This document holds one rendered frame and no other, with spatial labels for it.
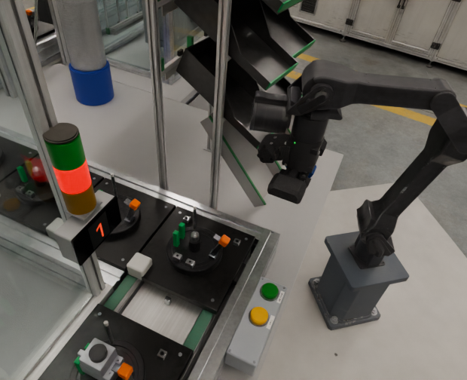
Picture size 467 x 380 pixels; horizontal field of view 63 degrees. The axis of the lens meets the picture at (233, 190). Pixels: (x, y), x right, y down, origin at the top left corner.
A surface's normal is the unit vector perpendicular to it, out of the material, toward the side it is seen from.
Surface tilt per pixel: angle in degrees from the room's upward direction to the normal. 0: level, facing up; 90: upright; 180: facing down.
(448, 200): 0
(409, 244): 0
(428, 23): 90
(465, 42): 90
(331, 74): 8
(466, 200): 0
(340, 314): 90
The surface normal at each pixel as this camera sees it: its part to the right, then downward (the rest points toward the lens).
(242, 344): 0.07, -0.72
